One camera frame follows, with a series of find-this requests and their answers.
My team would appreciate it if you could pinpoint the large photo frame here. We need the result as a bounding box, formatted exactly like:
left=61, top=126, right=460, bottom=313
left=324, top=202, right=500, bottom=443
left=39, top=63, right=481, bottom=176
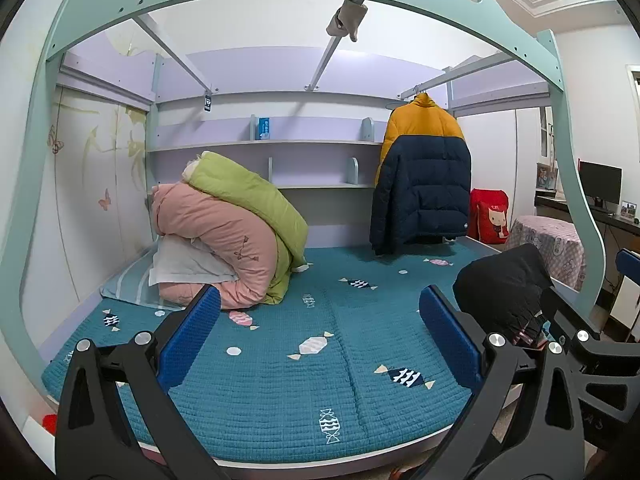
left=535, top=162, right=559, bottom=191

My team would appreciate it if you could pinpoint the dark desk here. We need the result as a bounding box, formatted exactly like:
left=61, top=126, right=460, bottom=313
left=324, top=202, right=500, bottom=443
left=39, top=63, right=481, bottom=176
left=533, top=191, right=640, bottom=243

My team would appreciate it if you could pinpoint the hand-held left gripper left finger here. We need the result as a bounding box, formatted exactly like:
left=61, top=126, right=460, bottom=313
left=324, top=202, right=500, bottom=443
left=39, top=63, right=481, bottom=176
left=54, top=284, right=232, bottom=480

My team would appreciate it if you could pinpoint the red bag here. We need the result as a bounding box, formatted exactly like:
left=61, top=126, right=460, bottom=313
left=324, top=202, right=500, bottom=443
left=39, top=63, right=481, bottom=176
left=468, top=188, right=510, bottom=244

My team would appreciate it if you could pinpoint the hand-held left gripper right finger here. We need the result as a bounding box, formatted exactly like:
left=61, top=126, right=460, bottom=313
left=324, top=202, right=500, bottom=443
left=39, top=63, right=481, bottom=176
left=414, top=284, right=587, bottom=480

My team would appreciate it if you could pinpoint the blue chair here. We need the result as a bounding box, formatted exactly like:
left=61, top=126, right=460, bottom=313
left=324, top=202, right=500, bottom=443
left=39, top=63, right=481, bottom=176
left=606, top=248, right=640, bottom=332

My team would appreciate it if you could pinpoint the teal quilted bed mat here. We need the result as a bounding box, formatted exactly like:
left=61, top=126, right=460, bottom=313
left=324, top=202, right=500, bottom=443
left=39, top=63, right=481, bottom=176
left=41, top=236, right=505, bottom=465

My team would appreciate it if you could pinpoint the green quilt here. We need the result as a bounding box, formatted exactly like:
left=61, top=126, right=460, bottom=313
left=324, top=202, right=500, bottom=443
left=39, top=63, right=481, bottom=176
left=182, top=151, right=310, bottom=307

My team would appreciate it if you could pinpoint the black monitor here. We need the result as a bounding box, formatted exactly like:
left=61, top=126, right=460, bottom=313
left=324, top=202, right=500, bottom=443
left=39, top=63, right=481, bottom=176
left=578, top=160, right=624, bottom=214

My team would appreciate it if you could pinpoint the table with pink checked cloth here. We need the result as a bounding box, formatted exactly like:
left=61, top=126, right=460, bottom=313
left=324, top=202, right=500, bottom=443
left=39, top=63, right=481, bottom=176
left=502, top=214, right=587, bottom=292

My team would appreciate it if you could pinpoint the navy and yellow puffer jacket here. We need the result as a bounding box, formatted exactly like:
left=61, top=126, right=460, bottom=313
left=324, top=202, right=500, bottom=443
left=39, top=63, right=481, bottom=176
left=369, top=92, right=472, bottom=257

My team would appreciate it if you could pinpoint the striped light blue pillow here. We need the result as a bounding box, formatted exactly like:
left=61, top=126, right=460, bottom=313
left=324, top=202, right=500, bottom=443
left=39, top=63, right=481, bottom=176
left=99, top=249, right=190, bottom=312

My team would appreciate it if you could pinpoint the light green bed frame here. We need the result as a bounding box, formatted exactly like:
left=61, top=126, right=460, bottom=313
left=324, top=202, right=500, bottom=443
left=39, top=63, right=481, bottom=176
left=0, top=0, right=610, bottom=398

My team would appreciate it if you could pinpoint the lilac shelf unit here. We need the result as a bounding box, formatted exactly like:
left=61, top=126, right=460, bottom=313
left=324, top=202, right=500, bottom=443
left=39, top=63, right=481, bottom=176
left=145, top=46, right=501, bottom=192

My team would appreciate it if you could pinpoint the grey cloth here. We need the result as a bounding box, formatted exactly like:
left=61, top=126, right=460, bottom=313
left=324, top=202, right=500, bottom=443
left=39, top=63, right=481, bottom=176
left=325, top=0, right=369, bottom=43

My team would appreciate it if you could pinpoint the black jacket with pink stripes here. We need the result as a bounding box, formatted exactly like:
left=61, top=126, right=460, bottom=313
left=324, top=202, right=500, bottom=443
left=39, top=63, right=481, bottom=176
left=452, top=243, right=555, bottom=348

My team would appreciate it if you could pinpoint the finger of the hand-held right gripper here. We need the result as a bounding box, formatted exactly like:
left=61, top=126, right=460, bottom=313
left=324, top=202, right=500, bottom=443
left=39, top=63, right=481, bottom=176
left=538, top=286, right=640, bottom=423

